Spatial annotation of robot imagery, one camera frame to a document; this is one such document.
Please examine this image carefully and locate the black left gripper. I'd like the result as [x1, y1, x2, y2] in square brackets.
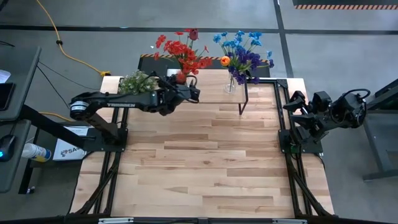
[154, 75, 201, 117]

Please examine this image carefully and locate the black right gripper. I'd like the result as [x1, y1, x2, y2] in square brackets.
[282, 90, 334, 132]

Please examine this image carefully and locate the maroon artificial tulip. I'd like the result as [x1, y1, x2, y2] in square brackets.
[185, 28, 200, 63]

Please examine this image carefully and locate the purple artificial flower bunch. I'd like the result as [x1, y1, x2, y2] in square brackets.
[228, 45, 276, 86]

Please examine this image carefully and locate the blue artificial flower bunch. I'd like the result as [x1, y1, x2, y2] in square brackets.
[213, 30, 274, 65]

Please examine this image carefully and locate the green potted plant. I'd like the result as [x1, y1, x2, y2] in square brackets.
[118, 70, 160, 95]

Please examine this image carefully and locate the black metal cart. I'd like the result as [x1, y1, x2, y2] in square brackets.
[343, 78, 398, 182]

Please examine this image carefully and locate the white box with logo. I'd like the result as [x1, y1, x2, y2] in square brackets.
[52, 125, 96, 162]

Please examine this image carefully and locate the white spray bottle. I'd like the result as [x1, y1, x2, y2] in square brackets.
[21, 142, 53, 163]

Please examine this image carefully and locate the grey desk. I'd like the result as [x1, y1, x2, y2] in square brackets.
[0, 45, 42, 123]
[0, 119, 32, 194]

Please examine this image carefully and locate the black tablet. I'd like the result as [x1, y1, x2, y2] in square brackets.
[0, 82, 16, 111]

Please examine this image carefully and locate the white paper sheet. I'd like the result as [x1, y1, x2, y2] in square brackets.
[0, 69, 12, 85]

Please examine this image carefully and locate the black computer mouse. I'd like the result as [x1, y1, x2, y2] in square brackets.
[0, 134, 17, 163]

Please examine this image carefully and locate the wooden shelf black metal frame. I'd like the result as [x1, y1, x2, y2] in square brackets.
[163, 66, 253, 116]

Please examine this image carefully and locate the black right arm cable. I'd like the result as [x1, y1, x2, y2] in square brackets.
[340, 88, 372, 103]

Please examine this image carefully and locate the yellow cable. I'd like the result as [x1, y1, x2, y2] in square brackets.
[39, 111, 75, 123]
[35, 0, 112, 78]

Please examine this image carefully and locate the silver aluminium rail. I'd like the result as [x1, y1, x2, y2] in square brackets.
[272, 218, 308, 224]
[98, 217, 135, 224]

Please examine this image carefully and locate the thin black floor cable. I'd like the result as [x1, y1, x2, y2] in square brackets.
[36, 60, 101, 91]
[36, 65, 75, 110]

